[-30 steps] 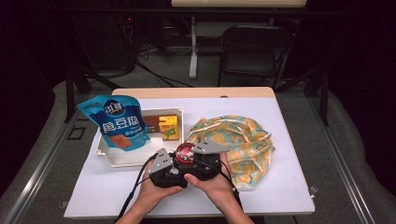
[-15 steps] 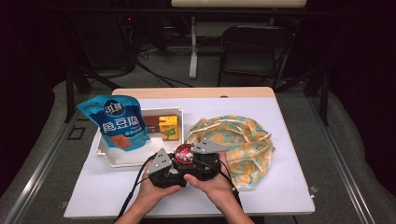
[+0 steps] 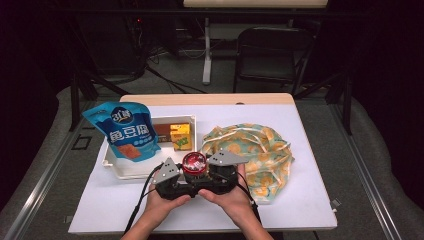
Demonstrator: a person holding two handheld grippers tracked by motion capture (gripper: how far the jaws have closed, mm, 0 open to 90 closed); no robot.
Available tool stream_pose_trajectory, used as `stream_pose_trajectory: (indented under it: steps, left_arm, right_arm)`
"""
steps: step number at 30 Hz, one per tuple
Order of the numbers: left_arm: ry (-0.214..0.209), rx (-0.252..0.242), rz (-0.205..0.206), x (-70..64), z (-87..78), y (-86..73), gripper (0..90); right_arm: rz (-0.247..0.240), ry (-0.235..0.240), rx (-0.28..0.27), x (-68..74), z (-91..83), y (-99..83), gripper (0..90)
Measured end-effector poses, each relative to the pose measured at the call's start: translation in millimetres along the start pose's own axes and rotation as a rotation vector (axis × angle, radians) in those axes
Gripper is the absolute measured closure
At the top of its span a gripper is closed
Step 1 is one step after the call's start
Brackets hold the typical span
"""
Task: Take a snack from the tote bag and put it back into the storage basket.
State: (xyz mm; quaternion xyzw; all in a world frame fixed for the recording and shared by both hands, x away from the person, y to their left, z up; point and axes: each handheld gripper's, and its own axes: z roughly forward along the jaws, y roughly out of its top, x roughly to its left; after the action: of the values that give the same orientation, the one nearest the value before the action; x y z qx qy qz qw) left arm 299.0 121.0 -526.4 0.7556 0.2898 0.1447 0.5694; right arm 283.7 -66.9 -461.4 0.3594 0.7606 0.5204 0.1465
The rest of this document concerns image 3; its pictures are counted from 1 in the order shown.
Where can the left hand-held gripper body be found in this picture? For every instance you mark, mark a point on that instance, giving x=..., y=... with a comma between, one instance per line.
x=166, y=176

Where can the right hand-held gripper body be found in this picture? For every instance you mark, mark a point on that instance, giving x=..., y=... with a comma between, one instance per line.
x=225, y=158

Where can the red round can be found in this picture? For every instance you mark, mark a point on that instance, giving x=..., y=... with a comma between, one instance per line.
x=194, y=163

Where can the yellow drink carton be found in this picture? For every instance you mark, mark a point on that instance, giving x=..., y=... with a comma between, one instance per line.
x=181, y=138

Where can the white plastic bin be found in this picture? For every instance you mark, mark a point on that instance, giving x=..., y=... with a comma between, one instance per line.
x=133, y=168

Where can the fruit-print cloth bag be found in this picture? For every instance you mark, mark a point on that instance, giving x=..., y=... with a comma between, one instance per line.
x=263, y=156

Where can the brown box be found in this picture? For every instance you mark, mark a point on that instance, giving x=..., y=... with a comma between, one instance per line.
x=163, y=131

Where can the blue snack pouch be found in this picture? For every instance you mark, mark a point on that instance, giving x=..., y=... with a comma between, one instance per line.
x=130, y=133

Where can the person's left hand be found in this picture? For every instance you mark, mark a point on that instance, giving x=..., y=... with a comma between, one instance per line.
x=160, y=210

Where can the person's right hand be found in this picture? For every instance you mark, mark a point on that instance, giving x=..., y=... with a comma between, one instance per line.
x=236, y=206

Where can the white desk leg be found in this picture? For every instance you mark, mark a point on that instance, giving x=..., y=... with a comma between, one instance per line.
x=207, y=60

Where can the black folding chair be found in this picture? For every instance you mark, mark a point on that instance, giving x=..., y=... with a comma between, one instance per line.
x=266, y=66

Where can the black metal stand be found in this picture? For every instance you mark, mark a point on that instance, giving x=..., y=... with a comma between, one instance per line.
x=347, y=106
x=75, y=100

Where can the dark equipment cabinet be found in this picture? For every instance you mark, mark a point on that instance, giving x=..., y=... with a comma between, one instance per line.
x=110, y=46

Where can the beige desk top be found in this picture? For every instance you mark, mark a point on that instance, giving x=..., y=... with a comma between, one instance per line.
x=253, y=3

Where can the aluminium floor rail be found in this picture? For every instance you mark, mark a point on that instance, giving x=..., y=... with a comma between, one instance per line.
x=40, y=193
x=370, y=190

